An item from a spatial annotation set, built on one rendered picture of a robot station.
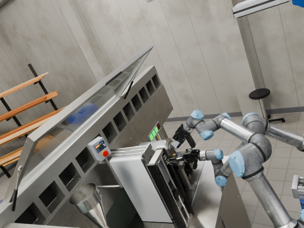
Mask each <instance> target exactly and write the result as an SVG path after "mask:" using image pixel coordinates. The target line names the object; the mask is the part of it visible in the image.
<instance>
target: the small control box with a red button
mask: <svg viewBox="0 0 304 228"><path fill-rule="evenodd" d="M88 146H89V147H90V149H91V151H92V152H93V154H94V156H95V157H96V159H97V160H99V161H103V160H104V159H105V158H106V157H107V156H109V155H110V154H111V151H110V149H109V147H108V145H107V144H106V142H105V140H104V138H103V137H97V138H96V139H94V140H93V141H92V142H90V143H89V144H88Z"/></svg>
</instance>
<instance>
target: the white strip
mask: <svg viewBox="0 0 304 228"><path fill-rule="evenodd" d="M143 160H144V157H142V156H137V157H125V158H116V159H111V160H109V162H110V164H111V166H112V168H113V170H114V171H115V173H116V175H117V177H118V178H119V180H120V182H121V184H122V185H123V187H124V189H125V191H126V192H127V194H128V196H129V198H130V200H131V201H132V203H133V205H134V207H135V209H136V210H137V212H138V214H139V216H140V217H141V219H142V221H141V222H150V223H174V222H172V220H171V218H170V216H169V214H168V212H167V210H166V208H165V206H164V204H163V202H162V200H161V198H160V196H159V195H158V193H157V191H156V189H155V187H154V185H153V183H152V181H151V179H150V177H149V175H148V173H147V171H146V169H145V167H144V165H143V163H142V161H143Z"/></svg>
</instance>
